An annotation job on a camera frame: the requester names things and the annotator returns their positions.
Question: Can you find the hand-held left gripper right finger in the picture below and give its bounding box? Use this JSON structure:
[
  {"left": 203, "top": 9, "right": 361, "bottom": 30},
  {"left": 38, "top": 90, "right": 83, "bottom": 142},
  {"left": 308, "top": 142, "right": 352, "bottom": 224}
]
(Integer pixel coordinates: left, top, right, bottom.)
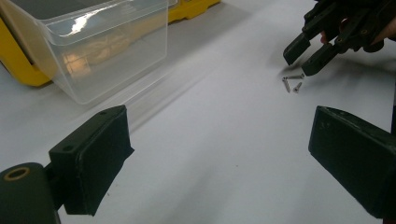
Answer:
[{"left": 307, "top": 105, "right": 396, "bottom": 220}]

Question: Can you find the clear plastic drawer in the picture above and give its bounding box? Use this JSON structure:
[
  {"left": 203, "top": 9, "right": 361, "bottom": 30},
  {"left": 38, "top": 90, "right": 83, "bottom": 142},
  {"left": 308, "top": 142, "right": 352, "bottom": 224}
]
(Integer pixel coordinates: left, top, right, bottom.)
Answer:
[{"left": 0, "top": 0, "right": 171, "bottom": 105}]

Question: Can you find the yellow black organizer case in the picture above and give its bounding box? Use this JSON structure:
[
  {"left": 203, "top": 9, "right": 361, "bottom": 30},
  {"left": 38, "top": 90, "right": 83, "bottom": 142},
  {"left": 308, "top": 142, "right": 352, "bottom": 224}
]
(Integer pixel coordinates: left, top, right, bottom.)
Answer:
[{"left": 0, "top": 0, "right": 222, "bottom": 88}]

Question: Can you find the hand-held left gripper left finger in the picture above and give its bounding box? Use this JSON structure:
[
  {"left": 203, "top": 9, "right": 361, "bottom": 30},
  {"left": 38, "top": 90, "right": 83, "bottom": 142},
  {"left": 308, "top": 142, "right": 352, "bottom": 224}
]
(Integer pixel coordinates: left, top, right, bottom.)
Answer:
[{"left": 48, "top": 105, "right": 135, "bottom": 217}]

